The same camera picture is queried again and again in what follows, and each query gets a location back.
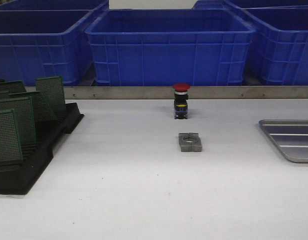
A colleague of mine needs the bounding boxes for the leaning green circuit board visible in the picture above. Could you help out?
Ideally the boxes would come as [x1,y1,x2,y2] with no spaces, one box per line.
[9,91,57,122]

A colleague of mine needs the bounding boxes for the silver metal tray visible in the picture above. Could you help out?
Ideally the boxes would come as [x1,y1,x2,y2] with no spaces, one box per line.
[258,119,308,163]

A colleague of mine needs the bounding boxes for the far left rear circuit board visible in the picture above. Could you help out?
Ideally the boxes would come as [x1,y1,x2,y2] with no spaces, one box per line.
[0,80,26,94]

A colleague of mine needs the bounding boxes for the black slotted board rack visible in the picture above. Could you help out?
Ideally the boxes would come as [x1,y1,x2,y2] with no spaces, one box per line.
[0,102,84,195]

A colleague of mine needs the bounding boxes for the red emergency stop button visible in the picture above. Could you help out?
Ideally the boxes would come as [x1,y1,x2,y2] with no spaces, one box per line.
[173,83,191,120]

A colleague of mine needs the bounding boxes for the grey metal clamp block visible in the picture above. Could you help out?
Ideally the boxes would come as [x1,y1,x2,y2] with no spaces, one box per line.
[178,132,203,152]

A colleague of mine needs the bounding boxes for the centre blue plastic crate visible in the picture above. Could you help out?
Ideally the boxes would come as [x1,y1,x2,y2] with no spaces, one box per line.
[85,9,254,87]

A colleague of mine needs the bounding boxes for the blue plastic crate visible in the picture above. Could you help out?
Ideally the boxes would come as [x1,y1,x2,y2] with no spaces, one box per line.
[0,10,94,86]
[85,9,254,87]
[242,7,308,86]

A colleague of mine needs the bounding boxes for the far right blue crate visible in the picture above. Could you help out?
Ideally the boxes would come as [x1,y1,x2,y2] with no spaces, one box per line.
[192,0,308,10]

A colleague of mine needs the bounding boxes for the right blue plastic crate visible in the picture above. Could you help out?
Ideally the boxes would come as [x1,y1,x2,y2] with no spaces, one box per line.
[242,7,308,86]

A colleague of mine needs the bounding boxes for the left blue plastic crate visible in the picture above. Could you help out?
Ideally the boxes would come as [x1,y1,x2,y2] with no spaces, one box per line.
[0,10,94,86]

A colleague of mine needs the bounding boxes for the far left blue crate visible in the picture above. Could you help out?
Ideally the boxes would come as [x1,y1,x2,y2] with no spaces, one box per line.
[0,0,109,11]

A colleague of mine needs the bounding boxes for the metal table edge rail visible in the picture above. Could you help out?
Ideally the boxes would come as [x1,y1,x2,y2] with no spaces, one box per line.
[63,86,308,100]

